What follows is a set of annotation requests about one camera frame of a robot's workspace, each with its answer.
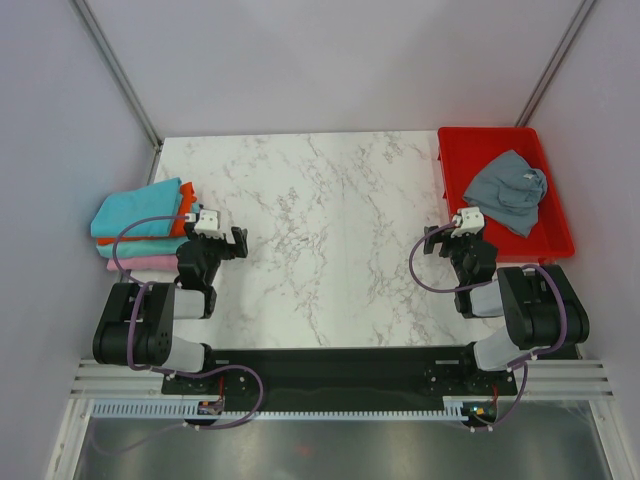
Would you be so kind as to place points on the grey t shirt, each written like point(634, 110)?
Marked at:
point(509, 191)

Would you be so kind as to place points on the folded red t shirt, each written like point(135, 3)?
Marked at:
point(119, 210)

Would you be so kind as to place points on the folded pink t shirt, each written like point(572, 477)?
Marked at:
point(145, 262)

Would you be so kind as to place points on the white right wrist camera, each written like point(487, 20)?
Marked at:
point(467, 221)

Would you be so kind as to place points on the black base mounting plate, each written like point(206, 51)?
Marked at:
point(389, 376)

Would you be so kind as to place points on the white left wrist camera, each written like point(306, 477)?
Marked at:
point(205, 223)

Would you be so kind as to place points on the aluminium frame rail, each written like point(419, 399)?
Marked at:
point(548, 380)

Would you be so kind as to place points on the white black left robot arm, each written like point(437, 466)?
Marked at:
point(136, 328)

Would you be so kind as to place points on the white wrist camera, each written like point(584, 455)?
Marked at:
point(205, 223)
point(467, 221)

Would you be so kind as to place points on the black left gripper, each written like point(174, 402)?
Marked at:
point(239, 248)

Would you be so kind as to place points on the red plastic bin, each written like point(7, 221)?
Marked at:
point(465, 151)

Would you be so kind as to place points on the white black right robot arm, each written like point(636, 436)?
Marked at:
point(541, 311)

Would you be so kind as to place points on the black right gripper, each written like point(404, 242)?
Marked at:
point(447, 239)

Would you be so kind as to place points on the grey slotted cable duct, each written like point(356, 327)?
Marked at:
point(446, 408)

